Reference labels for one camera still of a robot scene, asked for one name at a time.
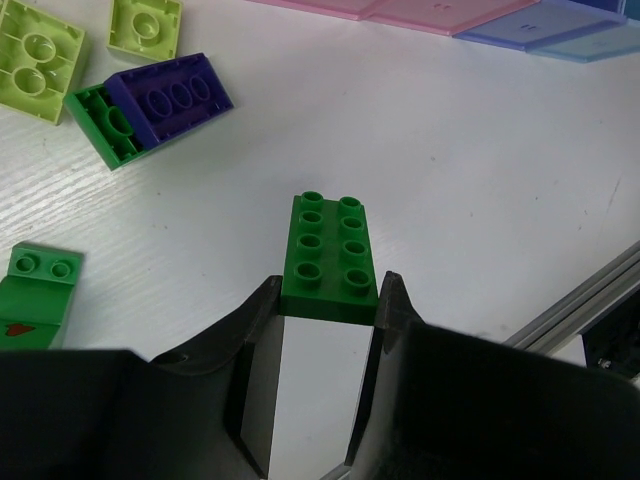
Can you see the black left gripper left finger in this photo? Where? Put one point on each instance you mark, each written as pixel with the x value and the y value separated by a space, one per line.
pixel 223 391

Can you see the small pink container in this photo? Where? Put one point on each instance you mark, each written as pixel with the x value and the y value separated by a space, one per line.
pixel 444 17

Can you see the green stepped lego assembly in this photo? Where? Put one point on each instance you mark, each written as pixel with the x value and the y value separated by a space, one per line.
pixel 36 296

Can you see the green lego under blue brick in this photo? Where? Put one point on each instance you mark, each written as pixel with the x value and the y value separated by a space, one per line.
pixel 105 126

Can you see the aluminium front rail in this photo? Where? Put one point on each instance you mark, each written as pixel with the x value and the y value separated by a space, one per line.
pixel 576 312

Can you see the green 2x4 lego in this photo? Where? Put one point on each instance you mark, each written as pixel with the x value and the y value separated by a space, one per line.
pixel 329 270

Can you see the large pink container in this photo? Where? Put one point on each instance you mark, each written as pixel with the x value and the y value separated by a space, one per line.
pixel 347 9

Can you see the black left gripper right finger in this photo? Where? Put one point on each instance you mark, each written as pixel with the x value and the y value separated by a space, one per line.
pixel 383 378

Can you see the purple blue container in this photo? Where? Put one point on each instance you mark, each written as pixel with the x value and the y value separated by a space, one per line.
pixel 545 23

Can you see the light blue container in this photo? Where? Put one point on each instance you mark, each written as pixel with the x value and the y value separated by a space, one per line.
pixel 610 43

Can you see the dark blue lego brick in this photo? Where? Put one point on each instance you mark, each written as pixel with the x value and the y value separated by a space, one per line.
pixel 164 100

